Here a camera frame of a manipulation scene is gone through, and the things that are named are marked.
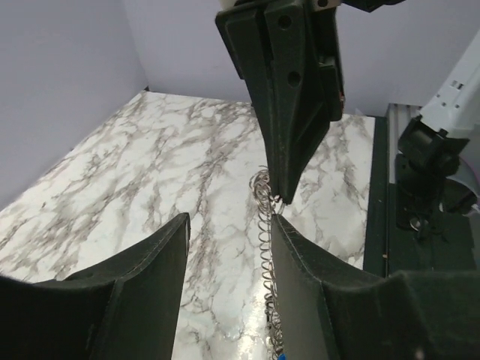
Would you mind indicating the metal numbered key ring disc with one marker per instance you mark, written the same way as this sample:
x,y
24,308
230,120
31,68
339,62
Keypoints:
x,y
267,206

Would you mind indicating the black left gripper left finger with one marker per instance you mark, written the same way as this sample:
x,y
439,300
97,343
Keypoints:
x,y
125,307

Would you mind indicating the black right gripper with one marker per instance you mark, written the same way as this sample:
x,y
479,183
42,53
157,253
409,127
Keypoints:
x,y
287,54

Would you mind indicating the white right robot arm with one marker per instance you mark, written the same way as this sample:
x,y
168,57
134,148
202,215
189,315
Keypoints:
x,y
453,112

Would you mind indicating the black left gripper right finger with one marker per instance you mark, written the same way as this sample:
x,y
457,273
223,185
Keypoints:
x,y
330,309

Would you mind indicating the key with blue tag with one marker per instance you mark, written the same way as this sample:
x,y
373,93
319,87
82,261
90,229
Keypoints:
x,y
283,356

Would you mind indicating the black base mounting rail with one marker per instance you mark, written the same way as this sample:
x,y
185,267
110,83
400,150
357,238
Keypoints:
x,y
423,210

